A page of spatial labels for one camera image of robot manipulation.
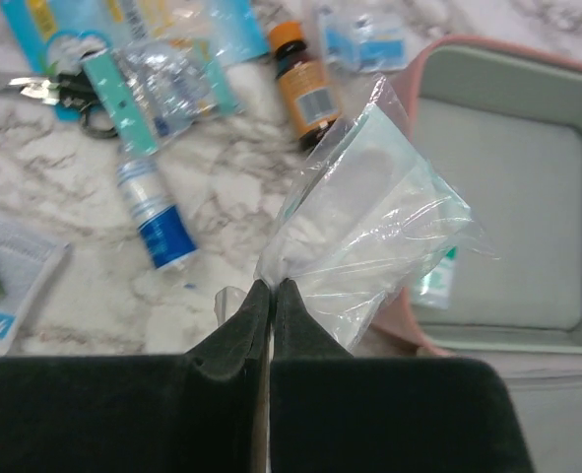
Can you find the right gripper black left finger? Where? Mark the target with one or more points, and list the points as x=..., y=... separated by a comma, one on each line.
x=189, y=412

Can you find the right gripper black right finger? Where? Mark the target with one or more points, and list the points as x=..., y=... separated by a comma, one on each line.
x=333, y=412

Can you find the white bottle green label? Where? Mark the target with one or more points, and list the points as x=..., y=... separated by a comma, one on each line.
x=435, y=288

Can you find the white blue tube bottle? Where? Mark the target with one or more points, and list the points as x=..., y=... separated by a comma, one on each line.
x=154, y=212

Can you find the clear plastic bandage bag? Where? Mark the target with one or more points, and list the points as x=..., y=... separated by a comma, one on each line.
x=366, y=216

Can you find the white blue gauze packet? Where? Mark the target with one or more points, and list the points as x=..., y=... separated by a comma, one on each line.
x=28, y=259

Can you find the amber brown medicine bottle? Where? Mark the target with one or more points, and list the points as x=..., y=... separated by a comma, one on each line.
x=305, y=89

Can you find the clear teal plastic packet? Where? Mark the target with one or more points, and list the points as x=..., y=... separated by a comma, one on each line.
x=153, y=90

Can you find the pink medicine kit case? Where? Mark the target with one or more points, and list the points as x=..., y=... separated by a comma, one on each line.
x=503, y=124

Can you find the small blue white sachet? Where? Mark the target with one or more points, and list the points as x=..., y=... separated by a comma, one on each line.
x=362, y=41

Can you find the blue cotton swab bag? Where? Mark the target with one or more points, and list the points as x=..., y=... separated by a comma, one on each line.
x=56, y=35

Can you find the black handled scissors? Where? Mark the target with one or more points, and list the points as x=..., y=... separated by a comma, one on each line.
x=70, y=91

